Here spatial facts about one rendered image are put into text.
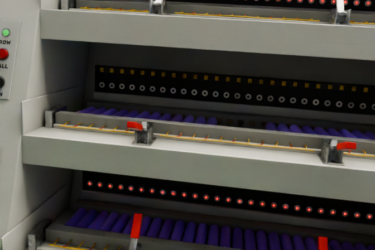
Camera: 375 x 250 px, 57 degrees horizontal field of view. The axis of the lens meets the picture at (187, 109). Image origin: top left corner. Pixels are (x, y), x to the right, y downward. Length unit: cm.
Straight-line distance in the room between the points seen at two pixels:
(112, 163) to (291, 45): 31
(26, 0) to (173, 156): 33
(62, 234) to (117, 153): 18
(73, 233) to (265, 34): 43
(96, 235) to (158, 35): 33
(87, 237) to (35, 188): 12
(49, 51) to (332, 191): 48
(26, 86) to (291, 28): 40
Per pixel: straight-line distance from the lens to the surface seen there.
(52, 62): 63
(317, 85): 67
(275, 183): 50
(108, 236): 60
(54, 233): 63
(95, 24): 56
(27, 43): 59
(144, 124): 51
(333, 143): 52
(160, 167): 50
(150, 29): 53
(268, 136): 54
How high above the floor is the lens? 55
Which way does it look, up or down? 5 degrees up
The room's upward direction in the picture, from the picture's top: 6 degrees clockwise
